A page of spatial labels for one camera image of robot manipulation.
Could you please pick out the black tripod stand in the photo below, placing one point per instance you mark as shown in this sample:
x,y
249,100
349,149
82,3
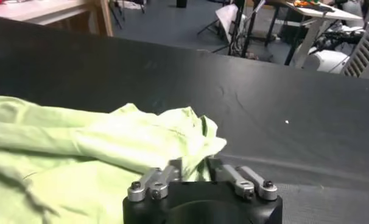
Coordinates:
x,y
237,30

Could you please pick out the colourful cloth pile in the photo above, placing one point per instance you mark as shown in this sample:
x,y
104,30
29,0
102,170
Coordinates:
x,y
306,3

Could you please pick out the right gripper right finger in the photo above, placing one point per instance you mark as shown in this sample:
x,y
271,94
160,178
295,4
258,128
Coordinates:
x,y
236,179

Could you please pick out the white air cooler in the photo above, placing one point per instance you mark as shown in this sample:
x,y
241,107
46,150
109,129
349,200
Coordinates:
x,y
362,51

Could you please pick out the white office desk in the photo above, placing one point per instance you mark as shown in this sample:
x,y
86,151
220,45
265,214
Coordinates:
x,y
318,15

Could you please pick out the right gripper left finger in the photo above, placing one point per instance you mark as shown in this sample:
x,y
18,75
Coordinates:
x,y
155,182

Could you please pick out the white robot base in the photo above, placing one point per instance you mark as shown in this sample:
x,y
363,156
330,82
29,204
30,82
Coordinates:
x,y
327,61

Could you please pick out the light green t-shirt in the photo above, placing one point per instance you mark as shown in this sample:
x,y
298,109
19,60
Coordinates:
x,y
81,152

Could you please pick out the white side table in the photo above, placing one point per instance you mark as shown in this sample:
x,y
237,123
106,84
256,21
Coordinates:
x,y
35,10

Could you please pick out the white panel board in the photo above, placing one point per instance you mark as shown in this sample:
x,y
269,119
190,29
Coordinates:
x,y
228,18

